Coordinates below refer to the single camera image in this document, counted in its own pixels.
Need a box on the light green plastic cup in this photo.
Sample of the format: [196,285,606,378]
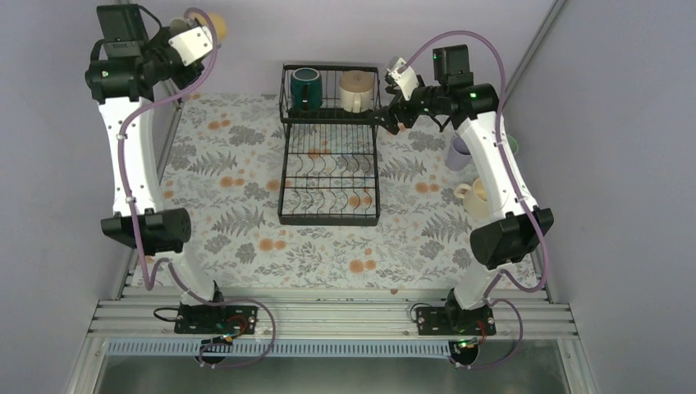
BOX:
[506,135,519,155]

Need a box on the floral table mat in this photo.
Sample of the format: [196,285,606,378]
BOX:
[162,94,479,289]

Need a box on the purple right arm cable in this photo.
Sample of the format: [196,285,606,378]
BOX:
[405,30,553,372]

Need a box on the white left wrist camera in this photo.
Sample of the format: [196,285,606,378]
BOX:
[168,26,214,66]

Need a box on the dark teal mug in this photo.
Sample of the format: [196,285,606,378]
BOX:
[290,67,323,111]

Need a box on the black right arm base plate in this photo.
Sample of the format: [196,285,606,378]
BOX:
[414,306,497,336]

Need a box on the cream ribbed mug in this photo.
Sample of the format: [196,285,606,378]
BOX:
[453,177,489,219]

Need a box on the aluminium front rail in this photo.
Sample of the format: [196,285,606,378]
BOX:
[67,286,596,393]

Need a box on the cream mug on upper rack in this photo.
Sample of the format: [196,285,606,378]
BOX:
[339,70,374,113]

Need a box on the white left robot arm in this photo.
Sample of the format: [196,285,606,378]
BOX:
[85,3,229,332]

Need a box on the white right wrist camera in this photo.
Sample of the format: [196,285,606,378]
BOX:
[385,57,420,101]

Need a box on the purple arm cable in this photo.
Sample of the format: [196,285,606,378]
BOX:
[117,6,278,372]
[405,30,553,372]

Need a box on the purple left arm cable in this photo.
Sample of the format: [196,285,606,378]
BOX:
[117,6,278,372]

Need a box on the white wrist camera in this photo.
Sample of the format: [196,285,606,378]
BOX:
[385,57,420,101]
[168,26,214,66]

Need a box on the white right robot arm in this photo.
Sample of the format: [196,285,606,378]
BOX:
[374,44,554,334]

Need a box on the lavender plastic cup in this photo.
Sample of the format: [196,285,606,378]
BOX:
[445,135,471,171]

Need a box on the yellow mug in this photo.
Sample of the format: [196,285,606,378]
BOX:
[202,12,228,42]

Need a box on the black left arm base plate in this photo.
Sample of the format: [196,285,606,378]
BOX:
[174,305,259,336]

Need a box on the black wire dish rack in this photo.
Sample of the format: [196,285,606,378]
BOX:
[277,64,381,227]

